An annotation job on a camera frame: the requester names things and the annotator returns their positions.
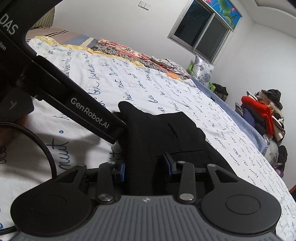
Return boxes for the colourful zebra floral blanket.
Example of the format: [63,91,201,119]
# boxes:
[91,38,192,81]

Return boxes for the black braided cable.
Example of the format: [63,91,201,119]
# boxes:
[0,122,58,233]

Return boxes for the striped pillow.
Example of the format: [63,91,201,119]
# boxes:
[29,5,56,29]

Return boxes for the dark bag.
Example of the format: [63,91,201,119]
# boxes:
[211,83,229,102]

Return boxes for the pile of clothes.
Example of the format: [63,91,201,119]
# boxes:
[235,89,288,173]

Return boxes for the black garment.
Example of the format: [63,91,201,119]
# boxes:
[276,146,288,172]

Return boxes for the white script-printed bed sheet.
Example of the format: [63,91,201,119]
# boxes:
[0,37,296,241]

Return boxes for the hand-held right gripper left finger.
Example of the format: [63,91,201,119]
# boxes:
[54,162,127,204]

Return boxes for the floral pillow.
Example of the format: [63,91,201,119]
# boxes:
[194,54,215,85]

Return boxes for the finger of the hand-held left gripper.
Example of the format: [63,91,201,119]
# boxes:
[30,55,127,144]

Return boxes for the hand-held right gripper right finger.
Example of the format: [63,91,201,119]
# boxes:
[162,152,234,202]

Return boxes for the lotus print window shade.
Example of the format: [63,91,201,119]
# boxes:
[209,0,243,30]

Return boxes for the black pants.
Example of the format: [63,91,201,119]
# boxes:
[112,101,236,197]

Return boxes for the window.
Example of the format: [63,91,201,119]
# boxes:
[168,0,243,63]

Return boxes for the striped mattress cover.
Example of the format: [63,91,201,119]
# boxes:
[25,28,99,48]

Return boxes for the red garment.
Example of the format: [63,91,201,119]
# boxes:
[241,96,274,137]

